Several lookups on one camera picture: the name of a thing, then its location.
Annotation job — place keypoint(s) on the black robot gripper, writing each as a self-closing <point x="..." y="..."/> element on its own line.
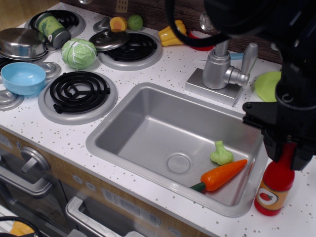
<point x="293" y="113"/>

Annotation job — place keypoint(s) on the red ketchup bottle toy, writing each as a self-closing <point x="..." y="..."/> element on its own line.
<point x="276" y="183"/>

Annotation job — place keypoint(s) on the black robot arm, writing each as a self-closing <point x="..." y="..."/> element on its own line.
<point x="291" y="25"/>

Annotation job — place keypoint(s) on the silver sink basin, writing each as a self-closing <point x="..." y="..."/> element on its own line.
<point x="167" y="137"/>

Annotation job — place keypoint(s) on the light green plastic plate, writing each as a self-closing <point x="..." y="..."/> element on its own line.
<point x="265" y="86"/>

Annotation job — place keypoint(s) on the light green toy garlic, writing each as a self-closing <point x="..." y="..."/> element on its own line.
<point x="221" y="156"/>

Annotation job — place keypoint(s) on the orange toy carrot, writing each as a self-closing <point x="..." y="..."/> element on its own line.
<point x="217" y="177"/>

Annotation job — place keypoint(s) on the silver toy faucet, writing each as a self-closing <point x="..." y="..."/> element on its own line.
<point x="219" y="80"/>

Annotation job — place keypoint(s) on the red toy container white top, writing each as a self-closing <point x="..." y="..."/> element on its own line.
<point x="199" y="35"/>

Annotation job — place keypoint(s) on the hanging silver ladle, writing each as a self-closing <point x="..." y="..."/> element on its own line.
<point x="205" y="23"/>

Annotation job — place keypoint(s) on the yellow toy bell pepper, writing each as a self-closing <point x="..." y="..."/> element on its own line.
<point x="167" y="36"/>

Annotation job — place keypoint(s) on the back right black burner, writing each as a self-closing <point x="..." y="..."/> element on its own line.
<point x="139" y="52"/>

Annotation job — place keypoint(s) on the green toy lime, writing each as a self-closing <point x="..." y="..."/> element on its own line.
<point x="135" y="22"/>

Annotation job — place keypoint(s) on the orange toy pumpkin slice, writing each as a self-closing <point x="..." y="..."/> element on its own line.
<point x="118" y="23"/>

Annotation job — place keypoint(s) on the steel pot lid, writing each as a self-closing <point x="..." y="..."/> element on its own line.
<point x="109" y="39"/>

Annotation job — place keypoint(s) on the front black stove burner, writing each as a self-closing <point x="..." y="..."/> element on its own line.
<point x="77" y="98"/>

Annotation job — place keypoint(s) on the green toy cabbage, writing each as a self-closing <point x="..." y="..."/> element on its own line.
<point x="78" y="53"/>

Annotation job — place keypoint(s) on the back left black burner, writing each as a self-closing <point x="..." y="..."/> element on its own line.
<point x="72" y="21"/>

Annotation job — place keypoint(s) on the silver stove knob disc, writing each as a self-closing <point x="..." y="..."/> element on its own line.
<point x="52" y="69"/>

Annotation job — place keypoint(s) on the silver oven knob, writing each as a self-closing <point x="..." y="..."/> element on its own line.
<point x="34" y="160"/>

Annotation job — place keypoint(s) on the green toy can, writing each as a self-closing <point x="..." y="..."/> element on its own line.
<point x="56" y="34"/>

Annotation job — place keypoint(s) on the light blue plastic bowl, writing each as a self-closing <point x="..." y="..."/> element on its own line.
<point x="23" y="78"/>

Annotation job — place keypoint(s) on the silver stove knob front left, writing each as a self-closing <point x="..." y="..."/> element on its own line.
<point x="9" y="100"/>

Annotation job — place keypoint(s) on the stainless steel pot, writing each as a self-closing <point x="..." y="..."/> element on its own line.
<point x="22" y="44"/>

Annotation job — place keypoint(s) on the silver lower drawer handle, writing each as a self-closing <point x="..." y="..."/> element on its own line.
<point x="97" y="220"/>

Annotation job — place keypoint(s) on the silver oven door handle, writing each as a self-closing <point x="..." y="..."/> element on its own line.
<point x="40" y="189"/>

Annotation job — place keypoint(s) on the yellow object with black cable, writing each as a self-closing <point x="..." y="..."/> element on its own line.
<point x="20" y="228"/>

